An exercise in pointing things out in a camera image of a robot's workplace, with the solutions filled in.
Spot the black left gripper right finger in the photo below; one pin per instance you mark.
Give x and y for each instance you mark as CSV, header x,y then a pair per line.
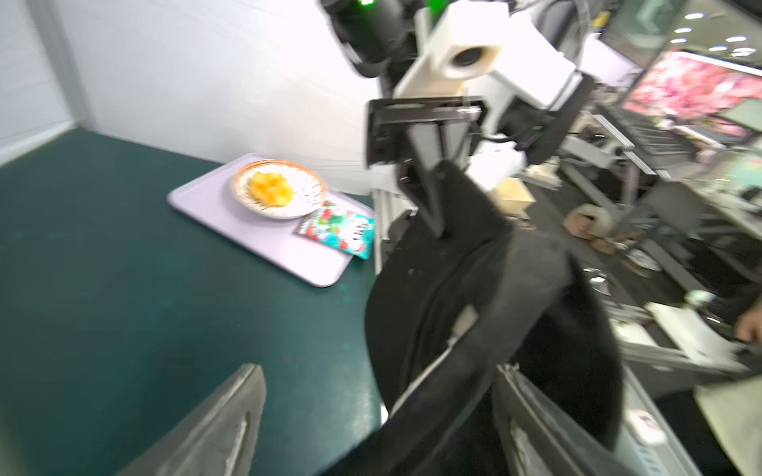
x,y
538,437

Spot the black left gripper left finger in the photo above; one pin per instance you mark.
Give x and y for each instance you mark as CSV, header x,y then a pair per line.
x,y
218,437

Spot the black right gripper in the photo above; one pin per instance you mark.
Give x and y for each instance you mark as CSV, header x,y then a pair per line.
x,y
420,134

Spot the black baseball cap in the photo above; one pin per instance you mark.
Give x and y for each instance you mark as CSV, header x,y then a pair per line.
x,y
445,312

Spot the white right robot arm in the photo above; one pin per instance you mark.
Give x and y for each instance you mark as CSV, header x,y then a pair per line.
x,y
378,39

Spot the Fox's candy bag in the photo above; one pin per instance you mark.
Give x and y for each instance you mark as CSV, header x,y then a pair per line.
x,y
339,228

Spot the patterned plate with food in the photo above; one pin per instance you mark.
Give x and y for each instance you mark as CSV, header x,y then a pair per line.
x,y
279,189

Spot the lilac plastic tray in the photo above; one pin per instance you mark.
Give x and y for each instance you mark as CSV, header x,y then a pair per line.
x,y
210,201

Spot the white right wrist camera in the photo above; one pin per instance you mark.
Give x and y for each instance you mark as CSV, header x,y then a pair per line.
x,y
465,40

